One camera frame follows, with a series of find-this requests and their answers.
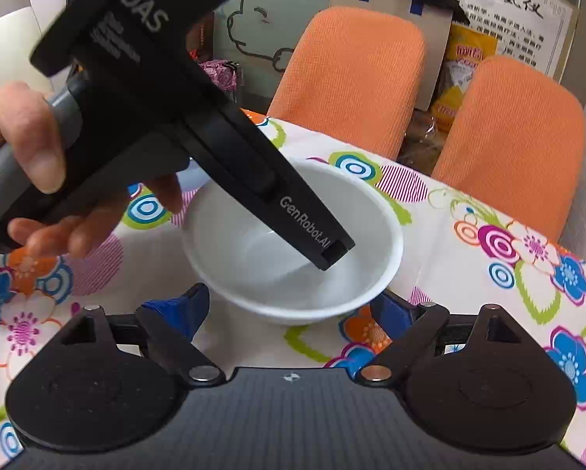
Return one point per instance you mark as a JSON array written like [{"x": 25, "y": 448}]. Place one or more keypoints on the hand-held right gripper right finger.
[{"x": 395, "y": 316}]

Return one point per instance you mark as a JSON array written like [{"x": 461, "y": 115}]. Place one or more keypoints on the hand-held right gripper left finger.
[{"x": 190, "y": 311}]

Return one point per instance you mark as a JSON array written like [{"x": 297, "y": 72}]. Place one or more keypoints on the framed wall poster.
[{"x": 518, "y": 14}]

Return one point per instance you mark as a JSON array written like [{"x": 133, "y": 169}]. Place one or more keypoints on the yellow snack bag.
[{"x": 464, "y": 63}]

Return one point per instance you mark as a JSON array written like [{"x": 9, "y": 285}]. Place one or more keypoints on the orange chair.
[
  {"x": 513, "y": 147},
  {"x": 351, "y": 83}
]

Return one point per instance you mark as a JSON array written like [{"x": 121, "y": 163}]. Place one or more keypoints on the pink floral cloth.
[{"x": 219, "y": 74}]

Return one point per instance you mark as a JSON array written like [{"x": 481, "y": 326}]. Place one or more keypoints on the frosted glass panel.
[{"x": 273, "y": 24}]

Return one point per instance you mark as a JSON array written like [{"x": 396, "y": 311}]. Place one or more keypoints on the white ceramic bowl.
[{"x": 224, "y": 254}]

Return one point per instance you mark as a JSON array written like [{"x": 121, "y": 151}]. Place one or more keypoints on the person's left hand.
[{"x": 23, "y": 122}]

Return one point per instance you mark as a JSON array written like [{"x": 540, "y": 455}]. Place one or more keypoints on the white thermos jug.
[{"x": 6, "y": 44}]

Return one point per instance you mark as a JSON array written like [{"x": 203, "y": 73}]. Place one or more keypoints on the floral tablecloth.
[{"x": 469, "y": 215}]

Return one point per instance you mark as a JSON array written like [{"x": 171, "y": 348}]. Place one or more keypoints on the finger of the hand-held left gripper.
[{"x": 283, "y": 196}]

